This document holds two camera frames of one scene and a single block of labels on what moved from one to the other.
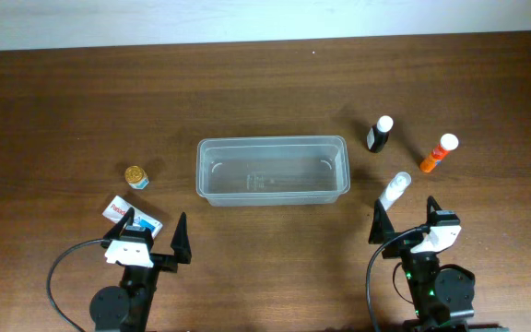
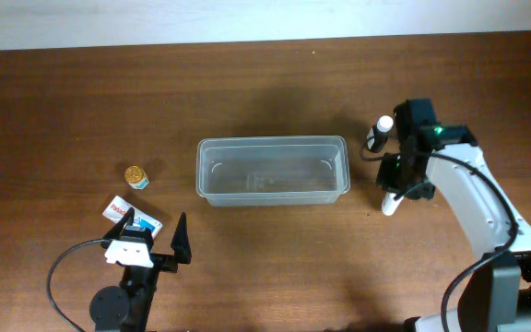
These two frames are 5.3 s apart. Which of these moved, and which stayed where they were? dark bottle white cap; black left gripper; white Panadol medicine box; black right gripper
Moved: black right gripper
Stayed: black left gripper; dark bottle white cap; white Panadol medicine box
